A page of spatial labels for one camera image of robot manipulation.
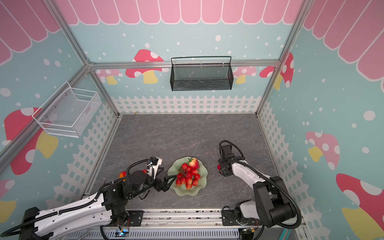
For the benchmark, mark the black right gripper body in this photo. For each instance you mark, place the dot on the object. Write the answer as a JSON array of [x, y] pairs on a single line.
[[223, 169]]

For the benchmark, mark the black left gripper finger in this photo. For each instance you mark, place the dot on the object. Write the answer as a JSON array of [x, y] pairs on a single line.
[[166, 186], [170, 179]]

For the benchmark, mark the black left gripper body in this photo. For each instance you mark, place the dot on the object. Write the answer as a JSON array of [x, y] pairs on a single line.
[[157, 185]]

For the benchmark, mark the red yellow fake apple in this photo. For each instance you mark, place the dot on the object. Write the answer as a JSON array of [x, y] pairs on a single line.
[[194, 163]]

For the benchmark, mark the orange red fake mango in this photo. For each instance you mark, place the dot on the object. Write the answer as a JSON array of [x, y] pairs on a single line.
[[122, 175]]

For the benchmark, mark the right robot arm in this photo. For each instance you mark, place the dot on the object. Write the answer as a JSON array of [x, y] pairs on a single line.
[[272, 204]]

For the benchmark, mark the fake strawberry bunch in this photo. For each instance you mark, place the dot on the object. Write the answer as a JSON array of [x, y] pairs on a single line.
[[188, 177]]

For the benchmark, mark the light green wavy fruit bowl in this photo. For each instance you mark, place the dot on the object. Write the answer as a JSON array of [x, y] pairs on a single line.
[[182, 191]]

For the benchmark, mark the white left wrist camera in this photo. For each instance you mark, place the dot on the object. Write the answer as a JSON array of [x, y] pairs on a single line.
[[153, 166]]

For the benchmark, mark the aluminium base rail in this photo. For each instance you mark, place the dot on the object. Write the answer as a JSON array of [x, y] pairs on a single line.
[[193, 224]]

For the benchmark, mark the black mesh wall basket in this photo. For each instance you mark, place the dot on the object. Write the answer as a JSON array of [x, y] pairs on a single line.
[[208, 73]]

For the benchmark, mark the white wire wall basket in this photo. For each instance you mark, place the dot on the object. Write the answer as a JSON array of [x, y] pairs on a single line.
[[68, 112]]

